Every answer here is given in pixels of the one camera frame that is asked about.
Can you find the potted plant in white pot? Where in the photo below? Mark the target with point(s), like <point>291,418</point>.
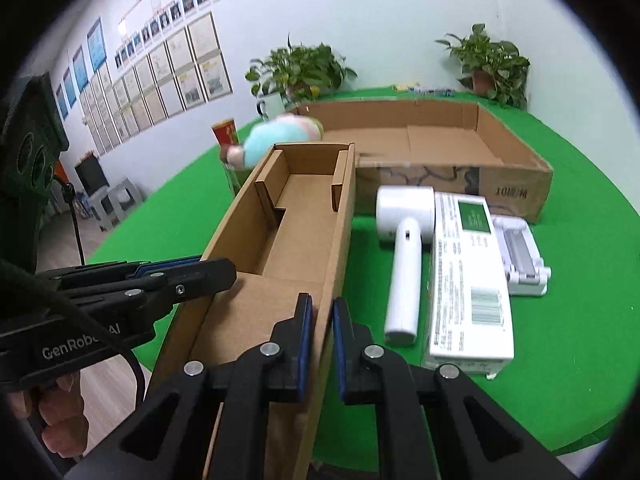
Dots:
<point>300,67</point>

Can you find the wall of framed certificates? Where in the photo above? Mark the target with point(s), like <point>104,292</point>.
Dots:
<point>170,75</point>

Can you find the blue wall poster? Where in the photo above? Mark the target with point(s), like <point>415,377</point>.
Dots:
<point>68,87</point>
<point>60,101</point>
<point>96,45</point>
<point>80,67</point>

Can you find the potted plant in brown pot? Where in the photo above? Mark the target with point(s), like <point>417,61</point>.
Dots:
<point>492,67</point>

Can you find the black screen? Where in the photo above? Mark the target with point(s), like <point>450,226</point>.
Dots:
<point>91,175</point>

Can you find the row of small packets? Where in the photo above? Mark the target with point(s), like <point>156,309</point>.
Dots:
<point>425,91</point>

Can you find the narrow cardboard box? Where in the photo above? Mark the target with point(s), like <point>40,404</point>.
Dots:
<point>300,220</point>

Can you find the red can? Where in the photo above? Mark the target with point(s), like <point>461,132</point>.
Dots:
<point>225,132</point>

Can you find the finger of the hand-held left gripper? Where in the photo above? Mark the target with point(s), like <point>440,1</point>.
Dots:
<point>170,262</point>
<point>200,277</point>

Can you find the person's left hand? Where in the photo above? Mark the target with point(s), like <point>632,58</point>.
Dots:
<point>62,410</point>

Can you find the grey plastic stool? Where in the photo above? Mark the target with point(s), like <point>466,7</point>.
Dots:
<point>106,212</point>
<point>127,195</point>

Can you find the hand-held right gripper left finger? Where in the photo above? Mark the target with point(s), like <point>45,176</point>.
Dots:
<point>305,345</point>

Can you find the green tablecloth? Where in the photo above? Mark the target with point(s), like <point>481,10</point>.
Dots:
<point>550,320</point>

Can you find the white plastic holder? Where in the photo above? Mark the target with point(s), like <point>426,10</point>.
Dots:
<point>520,260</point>

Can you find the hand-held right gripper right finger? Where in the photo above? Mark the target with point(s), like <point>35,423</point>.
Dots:
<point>341,350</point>

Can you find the white handheld fabric shaver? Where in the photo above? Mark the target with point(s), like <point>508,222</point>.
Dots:
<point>405,270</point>

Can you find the white green-label packaging box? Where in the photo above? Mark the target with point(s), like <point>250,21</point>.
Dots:
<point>465,285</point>

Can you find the light blue plush toy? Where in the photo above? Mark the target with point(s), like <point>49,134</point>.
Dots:
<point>270,137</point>

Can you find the large shallow cardboard box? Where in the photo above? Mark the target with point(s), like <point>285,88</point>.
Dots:
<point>440,140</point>

